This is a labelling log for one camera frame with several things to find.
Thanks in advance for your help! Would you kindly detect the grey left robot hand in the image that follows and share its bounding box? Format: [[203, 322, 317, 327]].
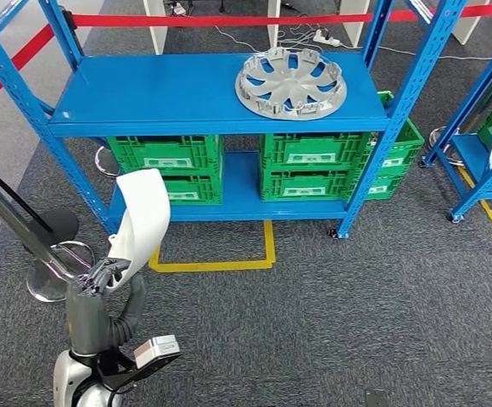
[[64, 257, 147, 358]]

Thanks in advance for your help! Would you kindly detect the white curved car part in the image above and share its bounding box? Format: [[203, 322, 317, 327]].
[[107, 168, 172, 290]]

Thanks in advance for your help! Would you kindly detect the blue metal shelf rack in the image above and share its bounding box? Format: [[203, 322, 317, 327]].
[[419, 22, 492, 225], [0, 0, 469, 241]]

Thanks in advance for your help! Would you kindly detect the chrome belt stanchion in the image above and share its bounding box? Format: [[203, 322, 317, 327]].
[[0, 165, 97, 304]]

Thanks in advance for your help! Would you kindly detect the black rod stanchion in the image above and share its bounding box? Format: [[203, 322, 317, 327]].
[[0, 151, 81, 249]]

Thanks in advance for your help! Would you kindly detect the white desk panel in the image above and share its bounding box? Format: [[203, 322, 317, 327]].
[[452, 12, 483, 47], [267, 0, 282, 49], [142, 0, 169, 56], [339, 0, 372, 49]]

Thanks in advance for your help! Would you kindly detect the silver wheel hubcap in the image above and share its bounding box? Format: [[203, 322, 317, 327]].
[[234, 46, 348, 121]]

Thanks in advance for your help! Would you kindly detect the white power strip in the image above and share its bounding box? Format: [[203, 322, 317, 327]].
[[312, 29, 342, 48]]

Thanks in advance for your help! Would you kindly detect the chrome stanchion base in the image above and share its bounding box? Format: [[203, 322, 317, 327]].
[[427, 125, 464, 168]]

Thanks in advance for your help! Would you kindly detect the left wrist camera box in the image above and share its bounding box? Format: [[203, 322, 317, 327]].
[[95, 334, 183, 394]]

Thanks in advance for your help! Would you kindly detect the white cable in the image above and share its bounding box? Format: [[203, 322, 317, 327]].
[[375, 43, 492, 62], [214, 25, 327, 54]]

